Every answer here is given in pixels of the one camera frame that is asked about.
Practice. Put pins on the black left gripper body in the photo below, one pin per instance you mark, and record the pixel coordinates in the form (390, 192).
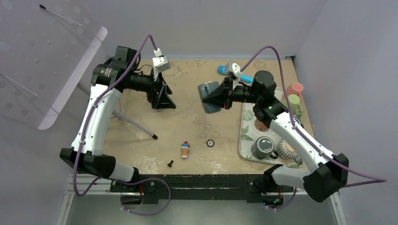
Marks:
(152, 96)

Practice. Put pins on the grey-blue ceramic mug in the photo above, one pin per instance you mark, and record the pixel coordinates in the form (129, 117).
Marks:
(201, 94)

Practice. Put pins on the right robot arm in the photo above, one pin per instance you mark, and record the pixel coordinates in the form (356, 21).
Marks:
(326, 172)

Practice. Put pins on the small round token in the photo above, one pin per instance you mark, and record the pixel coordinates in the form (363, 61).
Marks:
(210, 143)

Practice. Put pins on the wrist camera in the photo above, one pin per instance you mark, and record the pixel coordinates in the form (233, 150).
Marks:
(233, 71)
(160, 62)

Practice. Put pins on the striped ceramic mug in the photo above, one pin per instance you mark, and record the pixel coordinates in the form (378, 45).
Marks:
(285, 151)

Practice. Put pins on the blue toy microphone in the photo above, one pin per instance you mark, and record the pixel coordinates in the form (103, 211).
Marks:
(243, 78)

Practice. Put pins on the dark grey mug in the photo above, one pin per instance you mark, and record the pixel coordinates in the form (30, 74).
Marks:
(264, 147)

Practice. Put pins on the pink ceramic mug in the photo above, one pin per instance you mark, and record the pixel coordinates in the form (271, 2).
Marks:
(296, 88)

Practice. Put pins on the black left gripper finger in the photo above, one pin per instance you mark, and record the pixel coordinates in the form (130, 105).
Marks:
(162, 100)
(166, 88)

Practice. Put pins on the light green ceramic mug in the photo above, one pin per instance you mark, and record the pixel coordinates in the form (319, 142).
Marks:
(295, 104)

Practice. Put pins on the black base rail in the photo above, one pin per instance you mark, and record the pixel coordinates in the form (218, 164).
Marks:
(230, 187)

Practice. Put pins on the ice cream toy figure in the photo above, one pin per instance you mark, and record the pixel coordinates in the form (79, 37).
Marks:
(185, 148)

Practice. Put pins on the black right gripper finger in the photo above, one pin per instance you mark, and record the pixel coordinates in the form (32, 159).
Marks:
(213, 88)
(213, 102)

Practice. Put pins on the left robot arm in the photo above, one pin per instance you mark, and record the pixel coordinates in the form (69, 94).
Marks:
(109, 80)

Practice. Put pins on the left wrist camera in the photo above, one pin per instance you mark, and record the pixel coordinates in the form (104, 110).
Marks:
(160, 62)

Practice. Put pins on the white leaf-print tray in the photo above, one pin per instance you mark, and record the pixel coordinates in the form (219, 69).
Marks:
(249, 134)

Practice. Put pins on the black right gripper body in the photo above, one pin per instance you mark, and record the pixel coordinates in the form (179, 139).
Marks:
(231, 88)

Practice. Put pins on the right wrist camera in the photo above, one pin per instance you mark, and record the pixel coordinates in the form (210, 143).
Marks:
(233, 71)

